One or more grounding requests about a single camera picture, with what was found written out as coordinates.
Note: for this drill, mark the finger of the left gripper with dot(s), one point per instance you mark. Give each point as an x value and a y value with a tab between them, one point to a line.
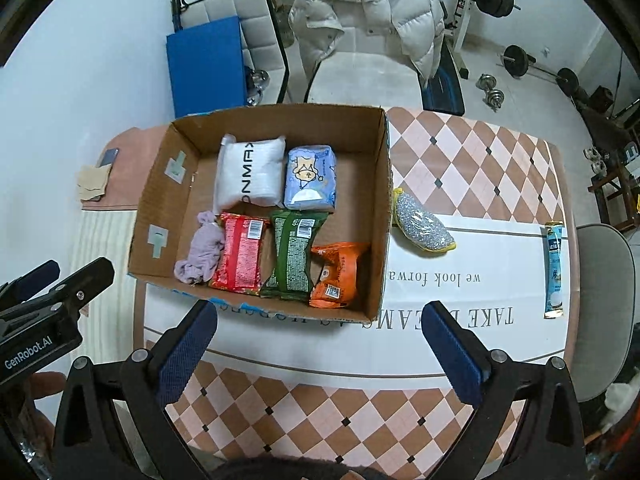
85	279
26	286

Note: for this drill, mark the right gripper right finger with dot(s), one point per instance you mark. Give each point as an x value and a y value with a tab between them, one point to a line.
548	442

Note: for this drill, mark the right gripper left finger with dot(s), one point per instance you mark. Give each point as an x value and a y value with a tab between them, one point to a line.
89	441

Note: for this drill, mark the blue Nestle milk powder sachet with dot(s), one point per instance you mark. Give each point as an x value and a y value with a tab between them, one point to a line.
554	295

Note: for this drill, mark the purple cloth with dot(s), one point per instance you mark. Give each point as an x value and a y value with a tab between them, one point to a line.
206	247

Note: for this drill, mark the silver yellow scrubbing sponge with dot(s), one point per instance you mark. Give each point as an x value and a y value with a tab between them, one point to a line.
420	227

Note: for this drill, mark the orange snack packet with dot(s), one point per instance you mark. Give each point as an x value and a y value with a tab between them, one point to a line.
337	284

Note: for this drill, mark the beige folded cloth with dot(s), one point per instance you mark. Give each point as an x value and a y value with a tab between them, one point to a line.
92	182

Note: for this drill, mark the grey chair right side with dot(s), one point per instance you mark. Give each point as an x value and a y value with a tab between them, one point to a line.
606	310

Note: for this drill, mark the dark phone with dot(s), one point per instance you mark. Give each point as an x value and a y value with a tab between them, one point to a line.
108	157

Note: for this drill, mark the red snack packet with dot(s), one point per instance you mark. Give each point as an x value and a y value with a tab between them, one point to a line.
238	269

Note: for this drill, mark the checkered printed tablecloth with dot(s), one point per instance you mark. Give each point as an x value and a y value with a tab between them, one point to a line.
360	386

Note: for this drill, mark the white ONMAX tissue pack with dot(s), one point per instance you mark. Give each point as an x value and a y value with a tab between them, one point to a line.
249	172

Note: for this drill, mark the green snack packet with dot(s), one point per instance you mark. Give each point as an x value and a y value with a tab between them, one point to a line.
294	234

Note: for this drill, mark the blue flat board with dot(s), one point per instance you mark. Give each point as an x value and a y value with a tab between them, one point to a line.
206	67

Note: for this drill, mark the light blue tissue pack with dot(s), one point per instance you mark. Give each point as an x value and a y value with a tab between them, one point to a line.
310	179

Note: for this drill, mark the chrome dumbbell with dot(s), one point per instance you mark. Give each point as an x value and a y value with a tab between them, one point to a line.
494	97

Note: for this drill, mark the grey padded chair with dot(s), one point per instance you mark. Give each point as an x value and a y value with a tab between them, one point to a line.
368	70

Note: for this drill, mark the barbell on floor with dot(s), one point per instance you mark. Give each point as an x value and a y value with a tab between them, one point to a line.
518	63

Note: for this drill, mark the white weight bench rack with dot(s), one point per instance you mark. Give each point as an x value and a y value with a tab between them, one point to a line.
455	36

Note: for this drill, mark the white puffer jacket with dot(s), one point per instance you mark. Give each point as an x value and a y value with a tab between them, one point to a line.
419	25

